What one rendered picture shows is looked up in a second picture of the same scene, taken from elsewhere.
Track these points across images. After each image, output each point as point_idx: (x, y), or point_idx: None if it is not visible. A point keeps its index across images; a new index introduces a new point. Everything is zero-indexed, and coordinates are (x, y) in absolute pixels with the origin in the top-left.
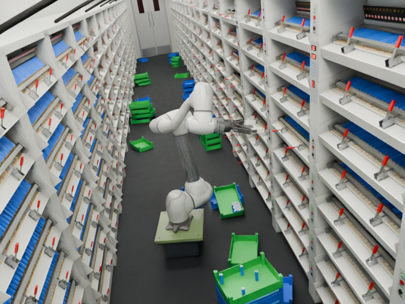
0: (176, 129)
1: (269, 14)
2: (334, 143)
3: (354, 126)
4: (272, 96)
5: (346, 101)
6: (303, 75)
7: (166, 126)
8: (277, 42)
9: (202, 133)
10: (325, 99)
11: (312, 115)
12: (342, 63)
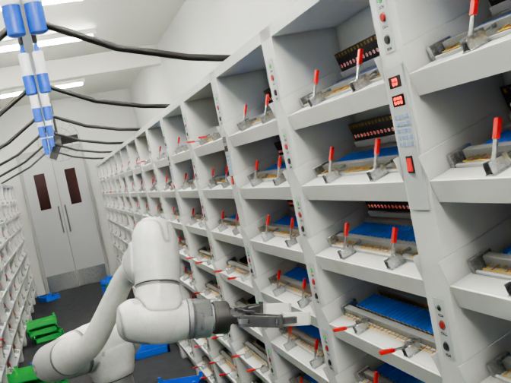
0: (101, 367)
1: (285, 83)
2: (495, 289)
3: None
4: (321, 255)
5: (502, 164)
6: (382, 169)
7: (73, 350)
8: (312, 138)
9: (159, 340)
10: (446, 185)
11: (423, 244)
12: (469, 76)
